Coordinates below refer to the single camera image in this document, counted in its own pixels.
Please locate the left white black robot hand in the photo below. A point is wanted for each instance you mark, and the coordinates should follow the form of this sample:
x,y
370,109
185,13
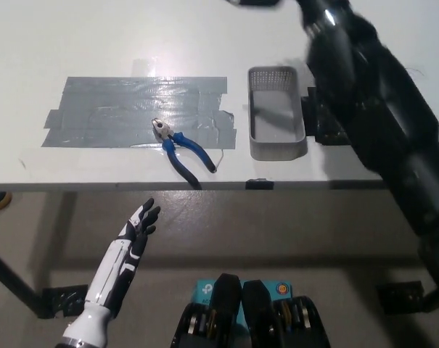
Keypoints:
x,y
123,261

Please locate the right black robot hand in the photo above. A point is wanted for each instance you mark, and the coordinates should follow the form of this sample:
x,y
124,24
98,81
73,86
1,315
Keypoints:
x,y
257,2

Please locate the black tape area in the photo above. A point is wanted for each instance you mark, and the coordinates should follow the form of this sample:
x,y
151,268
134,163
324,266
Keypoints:
x,y
320,123

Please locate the grey perforated plastic container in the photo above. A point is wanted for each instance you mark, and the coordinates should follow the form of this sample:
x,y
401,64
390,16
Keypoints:
x,y
277,145

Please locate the black diagonal table leg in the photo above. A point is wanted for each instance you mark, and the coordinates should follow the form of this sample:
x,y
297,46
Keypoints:
x,y
12,277

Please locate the small black tape piece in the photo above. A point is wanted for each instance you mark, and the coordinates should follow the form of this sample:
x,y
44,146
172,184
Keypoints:
x,y
259,184

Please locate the grey duct tape area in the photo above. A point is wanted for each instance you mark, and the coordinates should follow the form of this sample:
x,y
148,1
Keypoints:
x,y
114,112

